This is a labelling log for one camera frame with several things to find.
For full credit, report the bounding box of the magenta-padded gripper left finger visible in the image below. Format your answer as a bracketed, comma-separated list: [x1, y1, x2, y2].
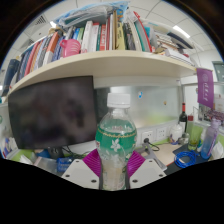
[61, 148, 102, 190]

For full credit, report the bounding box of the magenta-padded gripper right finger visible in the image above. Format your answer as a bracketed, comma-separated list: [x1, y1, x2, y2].
[125, 149, 167, 190]

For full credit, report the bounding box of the green-labelled clear drink bottle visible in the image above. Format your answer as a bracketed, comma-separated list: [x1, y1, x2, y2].
[95, 92, 138, 192]

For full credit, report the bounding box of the translucent purple water bottle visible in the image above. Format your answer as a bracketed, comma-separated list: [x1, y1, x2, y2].
[199, 119, 222, 160]

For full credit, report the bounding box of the blue tissue pack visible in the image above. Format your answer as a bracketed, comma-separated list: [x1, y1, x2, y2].
[55, 156, 74, 174]

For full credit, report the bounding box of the clear plastic box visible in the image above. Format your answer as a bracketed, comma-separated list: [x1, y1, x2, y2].
[33, 155, 59, 174]

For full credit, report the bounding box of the black desk mat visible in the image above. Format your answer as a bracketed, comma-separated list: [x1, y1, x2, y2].
[164, 143, 214, 176]

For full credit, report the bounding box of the dark wine bottle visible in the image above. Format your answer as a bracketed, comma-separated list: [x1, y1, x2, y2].
[178, 102, 188, 133]

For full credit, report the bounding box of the black computer monitor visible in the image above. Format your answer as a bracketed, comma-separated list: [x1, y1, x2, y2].
[7, 75, 99, 150]

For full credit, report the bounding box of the white paper tissue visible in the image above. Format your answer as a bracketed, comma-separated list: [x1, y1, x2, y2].
[211, 141, 224, 160]

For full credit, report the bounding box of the purple hanging banner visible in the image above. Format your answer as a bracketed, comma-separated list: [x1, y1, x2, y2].
[196, 67, 215, 109]

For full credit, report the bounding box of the beige shelf with books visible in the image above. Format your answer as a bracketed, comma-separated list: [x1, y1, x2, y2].
[1, 0, 214, 98]

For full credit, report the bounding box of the dark blue bag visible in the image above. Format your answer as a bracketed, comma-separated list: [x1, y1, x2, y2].
[1, 59, 21, 96]

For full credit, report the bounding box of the black cable bundle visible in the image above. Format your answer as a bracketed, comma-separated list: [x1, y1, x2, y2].
[61, 144, 84, 159]

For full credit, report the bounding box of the white wall socket row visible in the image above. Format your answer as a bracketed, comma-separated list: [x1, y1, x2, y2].
[141, 126, 168, 145]

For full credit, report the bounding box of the coiled blue cable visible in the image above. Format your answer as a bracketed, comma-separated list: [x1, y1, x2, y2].
[173, 149, 201, 169]

